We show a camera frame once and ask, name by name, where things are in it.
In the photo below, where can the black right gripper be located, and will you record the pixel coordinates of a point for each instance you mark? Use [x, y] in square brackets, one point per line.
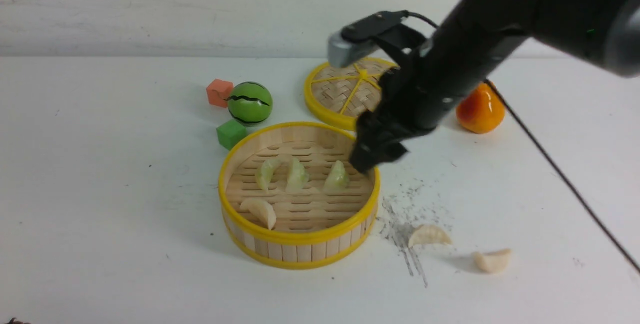
[418, 96]

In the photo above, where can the pale green dumpling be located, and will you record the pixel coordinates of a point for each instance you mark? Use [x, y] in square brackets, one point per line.
[265, 172]
[337, 180]
[297, 176]

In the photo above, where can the white dumpling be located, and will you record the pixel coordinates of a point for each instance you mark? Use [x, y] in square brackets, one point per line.
[428, 234]
[262, 210]
[494, 262]

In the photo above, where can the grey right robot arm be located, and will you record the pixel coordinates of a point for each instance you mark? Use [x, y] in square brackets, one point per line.
[603, 33]

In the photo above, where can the woven bamboo steamer lid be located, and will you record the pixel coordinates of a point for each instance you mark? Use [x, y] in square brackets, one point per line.
[337, 96]

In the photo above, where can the bamboo steamer tray yellow rim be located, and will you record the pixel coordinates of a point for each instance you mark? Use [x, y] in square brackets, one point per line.
[313, 228]

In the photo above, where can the orange toy pear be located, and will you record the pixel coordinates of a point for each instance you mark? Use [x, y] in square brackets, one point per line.
[482, 111]

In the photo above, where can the green toy watermelon ball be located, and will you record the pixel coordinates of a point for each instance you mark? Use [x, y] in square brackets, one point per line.
[250, 103]

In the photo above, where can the green foam cube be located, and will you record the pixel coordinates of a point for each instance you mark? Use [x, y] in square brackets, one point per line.
[230, 133]

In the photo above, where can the orange foam cube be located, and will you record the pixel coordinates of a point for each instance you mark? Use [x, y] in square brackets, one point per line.
[218, 92]

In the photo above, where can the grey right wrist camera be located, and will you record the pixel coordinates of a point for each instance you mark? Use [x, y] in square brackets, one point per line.
[383, 31]

